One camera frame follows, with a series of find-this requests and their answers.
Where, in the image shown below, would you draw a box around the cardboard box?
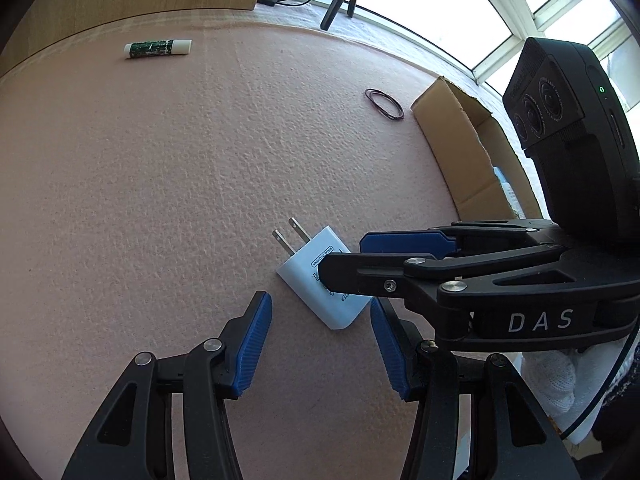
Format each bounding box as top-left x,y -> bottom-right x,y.
411,76 -> 543,221

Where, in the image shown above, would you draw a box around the white charger plug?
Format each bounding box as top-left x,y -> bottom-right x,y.
272,217 -> 374,331

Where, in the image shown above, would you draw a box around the person's right hand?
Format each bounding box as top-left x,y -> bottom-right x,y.
520,350 -> 579,417

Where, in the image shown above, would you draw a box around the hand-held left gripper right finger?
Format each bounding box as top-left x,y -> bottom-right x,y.
370,299 -> 581,480

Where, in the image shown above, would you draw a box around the white lotion bottle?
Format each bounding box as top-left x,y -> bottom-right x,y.
492,165 -> 526,218

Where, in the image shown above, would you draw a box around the dark rubber bands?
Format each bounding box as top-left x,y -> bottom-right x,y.
365,88 -> 404,122

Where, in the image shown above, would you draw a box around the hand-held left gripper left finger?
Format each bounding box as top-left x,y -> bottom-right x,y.
61,290 -> 273,480

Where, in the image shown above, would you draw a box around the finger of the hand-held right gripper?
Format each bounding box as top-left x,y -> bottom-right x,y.
317,243 -> 571,334
360,218 -> 564,257

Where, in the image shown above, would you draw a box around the white checked sheet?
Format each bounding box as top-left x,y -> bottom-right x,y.
255,0 -> 481,91

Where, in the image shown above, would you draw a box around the green lip balm stick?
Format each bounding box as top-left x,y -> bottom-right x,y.
123,38 -> 192,60

